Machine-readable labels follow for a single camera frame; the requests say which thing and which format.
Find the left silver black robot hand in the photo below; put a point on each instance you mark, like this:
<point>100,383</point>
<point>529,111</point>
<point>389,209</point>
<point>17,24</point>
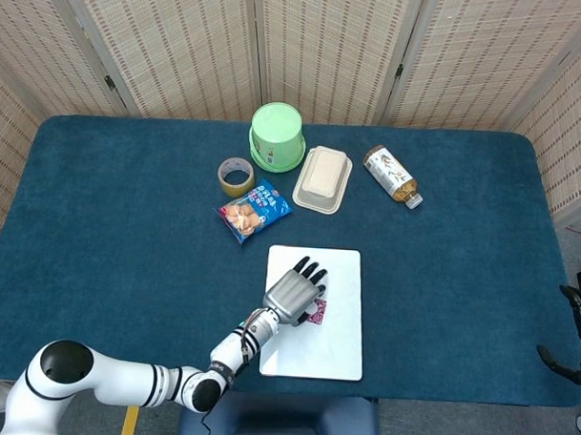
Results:
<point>290,294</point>

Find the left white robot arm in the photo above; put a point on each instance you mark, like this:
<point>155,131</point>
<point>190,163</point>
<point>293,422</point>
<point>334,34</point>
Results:
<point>118,376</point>

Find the white magnetic board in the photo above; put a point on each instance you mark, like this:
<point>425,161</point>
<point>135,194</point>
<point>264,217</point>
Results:
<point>338,343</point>

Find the blue snack bag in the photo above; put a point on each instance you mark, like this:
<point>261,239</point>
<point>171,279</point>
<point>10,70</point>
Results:
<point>252,213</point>

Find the yellow tape roll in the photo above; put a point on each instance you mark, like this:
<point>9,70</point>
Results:
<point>236,188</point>

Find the beige lunch box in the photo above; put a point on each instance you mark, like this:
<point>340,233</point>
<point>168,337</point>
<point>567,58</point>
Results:
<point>323,178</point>

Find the tea bottle with label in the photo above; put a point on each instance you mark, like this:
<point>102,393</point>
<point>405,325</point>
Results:
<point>390,174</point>

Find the green plastic bucket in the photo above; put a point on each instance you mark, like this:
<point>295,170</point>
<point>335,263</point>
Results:
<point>276,131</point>

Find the blue felt table cloth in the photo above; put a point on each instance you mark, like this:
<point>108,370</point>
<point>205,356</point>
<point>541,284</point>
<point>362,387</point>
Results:
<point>128,221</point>

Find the woven folding screen panel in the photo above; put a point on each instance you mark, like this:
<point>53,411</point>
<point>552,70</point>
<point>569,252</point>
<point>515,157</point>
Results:
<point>570,141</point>
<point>329,52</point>
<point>492,57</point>
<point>39,27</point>
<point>172,46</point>
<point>6,145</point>

